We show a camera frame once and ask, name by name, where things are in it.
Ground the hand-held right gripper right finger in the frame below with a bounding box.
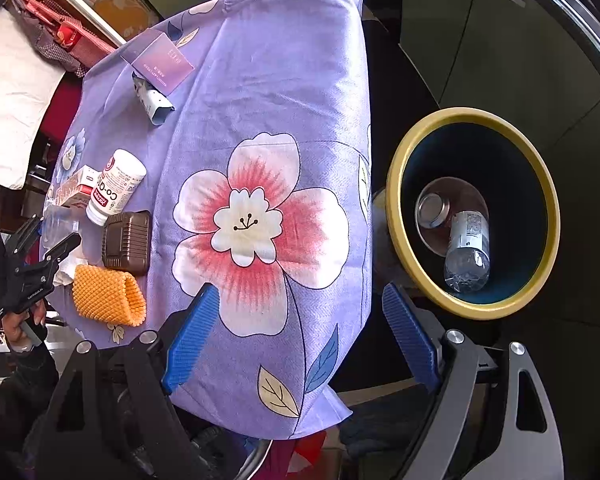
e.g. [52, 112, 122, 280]
[382, 282, 566, 480]

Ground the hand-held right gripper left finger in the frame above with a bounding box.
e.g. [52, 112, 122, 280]
[27, 282, 221, 480]

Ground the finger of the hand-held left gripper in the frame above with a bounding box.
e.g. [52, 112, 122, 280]
[35, 232, 82, 273]
[2, 214, 43, 261]

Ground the clear plastic container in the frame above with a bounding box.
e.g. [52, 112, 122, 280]
[41, 204, 88, 256]

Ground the orange foam net sleeve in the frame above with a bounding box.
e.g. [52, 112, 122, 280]
[72, 264, 147, 327]

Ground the red and white small box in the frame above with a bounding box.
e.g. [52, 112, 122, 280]
[55, 166, 103, 208]

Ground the brown plastic tray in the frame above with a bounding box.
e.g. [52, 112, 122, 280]
[101, 210, 153, 276]

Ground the white supplement bottle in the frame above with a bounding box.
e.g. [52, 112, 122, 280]
[86, 149, 147, 226]

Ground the yellow-rimmed dark bin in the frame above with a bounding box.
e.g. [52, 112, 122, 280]
[386, 107, 561, 320]

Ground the person's left forearm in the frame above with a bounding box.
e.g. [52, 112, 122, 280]
[0, 342, 61, 480]

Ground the person's left hand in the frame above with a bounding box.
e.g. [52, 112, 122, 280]
[1, 300, 49, 356]

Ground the dark cloth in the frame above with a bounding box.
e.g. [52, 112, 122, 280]
[339, 397, 431, 456]

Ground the clear plastic water bottle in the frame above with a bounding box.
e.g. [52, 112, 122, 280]
[443, 210, 492, 293]

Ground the white hanging cloth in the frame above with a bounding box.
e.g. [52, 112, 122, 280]
[0, 7, 68, 191]

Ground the red cloth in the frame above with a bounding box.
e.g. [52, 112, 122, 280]
[267, 430, 327, 480]

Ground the red checked bag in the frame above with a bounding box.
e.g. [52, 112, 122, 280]
[10, 0, 123, 78]

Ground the purple flat card box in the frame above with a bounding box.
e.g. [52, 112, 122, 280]
[121, 29, 196, 97]

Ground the purple floral tablecloth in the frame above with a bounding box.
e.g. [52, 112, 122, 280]
[39, 0, 373, 442]

